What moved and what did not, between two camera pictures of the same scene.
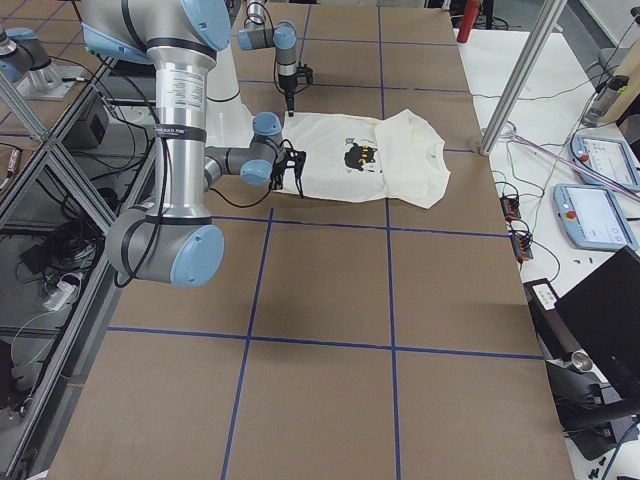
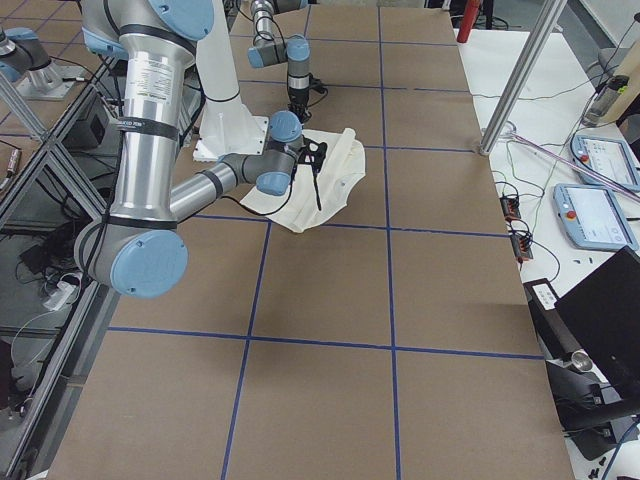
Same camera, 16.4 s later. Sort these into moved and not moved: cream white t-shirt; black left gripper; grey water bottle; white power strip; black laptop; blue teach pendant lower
Moved: cream white t-shirt; black left gripper
Not moved: blue teach pendant lower; grey water bottle; white power strip; black laptop
